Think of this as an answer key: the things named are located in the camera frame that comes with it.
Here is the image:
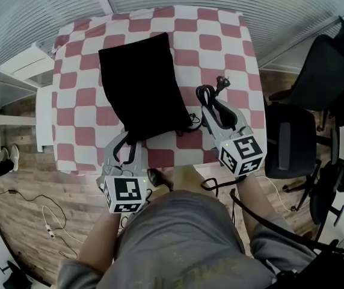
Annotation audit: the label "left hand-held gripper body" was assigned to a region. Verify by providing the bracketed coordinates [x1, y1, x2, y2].
[96, 165, 149, 214]

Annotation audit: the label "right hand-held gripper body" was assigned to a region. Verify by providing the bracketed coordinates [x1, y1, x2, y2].
[212, 127, 266, 178]

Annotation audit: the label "black orange hair dryer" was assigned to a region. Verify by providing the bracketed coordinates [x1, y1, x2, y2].
[195, 75, 232, 123]

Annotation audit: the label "black fabric bag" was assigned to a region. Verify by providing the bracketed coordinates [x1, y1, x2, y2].
[98, 31, 202, 146]

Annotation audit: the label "person's left forearm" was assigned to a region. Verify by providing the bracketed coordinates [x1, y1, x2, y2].
[77, 210, 122, 268]

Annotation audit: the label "person's right forearm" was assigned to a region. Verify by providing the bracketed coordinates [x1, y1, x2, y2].
[236, 172, 281, 232]

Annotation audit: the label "person's left black shoe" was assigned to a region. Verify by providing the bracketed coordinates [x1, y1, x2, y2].
[146, 168, 164, 188]

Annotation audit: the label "black office chair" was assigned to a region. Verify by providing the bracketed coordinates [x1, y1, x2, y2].
[263, 14, 344, 181]
[308, 73, 344, 244]

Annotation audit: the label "person's khaki trousers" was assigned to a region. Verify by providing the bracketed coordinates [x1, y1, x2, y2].
[174, 165, 206, 193]

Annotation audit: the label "red white checkered tablecloth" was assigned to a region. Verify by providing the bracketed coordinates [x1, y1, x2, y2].
[51, 5, 266, 175]

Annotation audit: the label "person's grey shirt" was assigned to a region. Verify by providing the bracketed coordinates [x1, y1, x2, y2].
[57, 190, 318, 289]

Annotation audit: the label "white chair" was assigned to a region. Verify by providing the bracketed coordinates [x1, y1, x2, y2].
[0, 42, 56, 154]

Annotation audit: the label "black stand device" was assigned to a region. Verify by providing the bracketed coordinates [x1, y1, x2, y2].
[0, 259, 34, 289]

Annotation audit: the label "thin black looped cable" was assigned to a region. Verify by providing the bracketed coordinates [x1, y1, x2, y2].
[200, 174, 245, 193]

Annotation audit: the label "thin white floor cable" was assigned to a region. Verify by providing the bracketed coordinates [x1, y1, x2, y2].
[255, 175, 296, 213]

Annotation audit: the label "white cable with power strip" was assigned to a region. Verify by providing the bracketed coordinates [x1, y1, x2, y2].
[41, 204, 85, 244]

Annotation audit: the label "long black floor cable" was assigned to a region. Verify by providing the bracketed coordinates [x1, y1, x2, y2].
[0, 187, 79, 261]

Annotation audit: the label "thick black cable bundle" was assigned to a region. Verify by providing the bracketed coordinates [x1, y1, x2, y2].
[229, 187, 344, 256]

